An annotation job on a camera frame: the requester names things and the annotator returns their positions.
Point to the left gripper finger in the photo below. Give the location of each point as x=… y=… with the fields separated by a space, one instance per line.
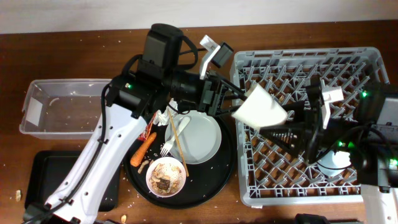
x=229 y=91
x=223 y=111

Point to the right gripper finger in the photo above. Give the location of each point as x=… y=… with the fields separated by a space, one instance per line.
x=289 y=137
x=297 y=108

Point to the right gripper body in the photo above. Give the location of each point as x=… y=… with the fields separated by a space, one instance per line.
x=314 y=120

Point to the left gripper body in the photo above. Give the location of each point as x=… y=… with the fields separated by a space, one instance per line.
x=207 y=105

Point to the white cup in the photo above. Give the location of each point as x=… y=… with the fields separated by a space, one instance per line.
x=260 y=110

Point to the grey plate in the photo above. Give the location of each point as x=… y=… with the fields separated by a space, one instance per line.
x=201 y=138

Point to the blue cup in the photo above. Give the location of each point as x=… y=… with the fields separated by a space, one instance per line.
x=334 y=163

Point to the wooden chopstick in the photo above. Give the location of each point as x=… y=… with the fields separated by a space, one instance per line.
x=178 y=143

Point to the white tissue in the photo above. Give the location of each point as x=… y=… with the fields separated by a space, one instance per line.
x=162 y=118

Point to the white plastic fork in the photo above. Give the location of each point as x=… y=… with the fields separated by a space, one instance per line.
x=169 y=143

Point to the red snack wrapper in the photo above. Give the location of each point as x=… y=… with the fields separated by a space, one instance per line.
x=146 y=133

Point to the pink bowl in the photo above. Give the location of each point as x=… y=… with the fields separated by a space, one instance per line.
x=165 y=160

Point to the food scraps pile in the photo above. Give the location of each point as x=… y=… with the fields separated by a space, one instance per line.
x=166 y=179

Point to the orange carrot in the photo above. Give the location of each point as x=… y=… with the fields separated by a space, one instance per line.
x=138 y=156

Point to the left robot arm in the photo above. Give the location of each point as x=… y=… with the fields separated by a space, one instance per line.
x=171 y=66

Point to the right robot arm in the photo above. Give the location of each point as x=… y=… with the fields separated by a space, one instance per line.
x=370 y=140

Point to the grey dishwasher rack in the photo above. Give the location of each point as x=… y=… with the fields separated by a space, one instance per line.
x=268 y=175

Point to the clear plastic bin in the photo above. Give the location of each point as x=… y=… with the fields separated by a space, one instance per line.
x=62 y=108

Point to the peanut on table bottom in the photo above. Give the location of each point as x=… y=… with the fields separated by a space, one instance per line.
x=123 y=219

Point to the peanut on table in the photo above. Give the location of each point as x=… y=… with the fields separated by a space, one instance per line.
x=18 y=195
x=123 y=219

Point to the black rectangular tray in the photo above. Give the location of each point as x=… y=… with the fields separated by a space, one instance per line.
x=50 y=168

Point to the peanut on table left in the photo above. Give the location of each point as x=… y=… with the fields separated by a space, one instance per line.
x=18 y=195

